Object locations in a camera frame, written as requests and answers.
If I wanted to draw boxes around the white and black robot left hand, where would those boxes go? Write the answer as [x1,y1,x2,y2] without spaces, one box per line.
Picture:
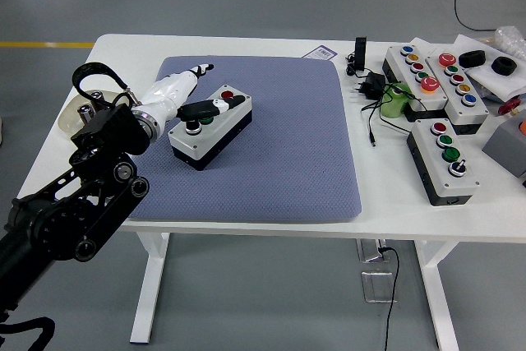
[137,62,247,122]

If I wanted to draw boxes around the grey four-button control box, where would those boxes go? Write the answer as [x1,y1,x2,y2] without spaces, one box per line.
[167,83,253,171]

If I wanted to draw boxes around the grey box with orange button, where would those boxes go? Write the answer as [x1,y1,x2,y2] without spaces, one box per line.
[481,109,526,179]

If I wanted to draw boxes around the red mushroom button part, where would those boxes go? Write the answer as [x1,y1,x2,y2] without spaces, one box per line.
[497,95,522,117]

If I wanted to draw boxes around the cream shallow dish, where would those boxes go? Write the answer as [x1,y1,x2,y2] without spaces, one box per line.
[58,90,119,136]

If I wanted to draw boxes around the blue-grey padded mat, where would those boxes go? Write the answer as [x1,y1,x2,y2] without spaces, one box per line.
[127,54,363,224]

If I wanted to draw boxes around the purple-edged label card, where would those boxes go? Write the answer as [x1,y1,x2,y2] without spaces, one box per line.
[304,44,339,60]

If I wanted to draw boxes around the black upright small device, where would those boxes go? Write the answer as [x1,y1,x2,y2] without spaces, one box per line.
[353,36,367,72]

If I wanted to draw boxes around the white table leg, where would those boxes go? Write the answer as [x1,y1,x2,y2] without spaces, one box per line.
[413,239,460,351]
[129,230,172,346]

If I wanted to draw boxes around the black power adapter plug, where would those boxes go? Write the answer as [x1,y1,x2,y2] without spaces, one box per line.
[351,72,387,100]

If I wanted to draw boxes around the green plastic cup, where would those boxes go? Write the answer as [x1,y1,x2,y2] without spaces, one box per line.
[378,82,413,120]

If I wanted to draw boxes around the clear plastic floor cover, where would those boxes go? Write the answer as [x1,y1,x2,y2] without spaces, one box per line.
[360,270,398,305]

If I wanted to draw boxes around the white flat board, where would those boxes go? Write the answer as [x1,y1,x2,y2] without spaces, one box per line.
[454,33,526,104]

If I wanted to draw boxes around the clear plastic bag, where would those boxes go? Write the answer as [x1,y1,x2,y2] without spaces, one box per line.
[478,25,526,56]

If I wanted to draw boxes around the thin black cord bundle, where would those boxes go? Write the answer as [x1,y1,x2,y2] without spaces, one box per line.
[344,51,373,80]

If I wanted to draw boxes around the black adapter cord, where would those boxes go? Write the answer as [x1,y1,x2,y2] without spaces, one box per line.
[360,83,424,149]

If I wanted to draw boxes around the black cable under table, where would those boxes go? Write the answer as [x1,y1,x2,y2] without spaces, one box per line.
[377,246,402,351]

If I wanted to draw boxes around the black foam ring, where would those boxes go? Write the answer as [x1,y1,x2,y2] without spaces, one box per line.
[491,56,518,76]
[458,49,486,68]

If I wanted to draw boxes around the grey box with selector switch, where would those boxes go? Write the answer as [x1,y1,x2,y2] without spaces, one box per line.
[406,118,481,207]

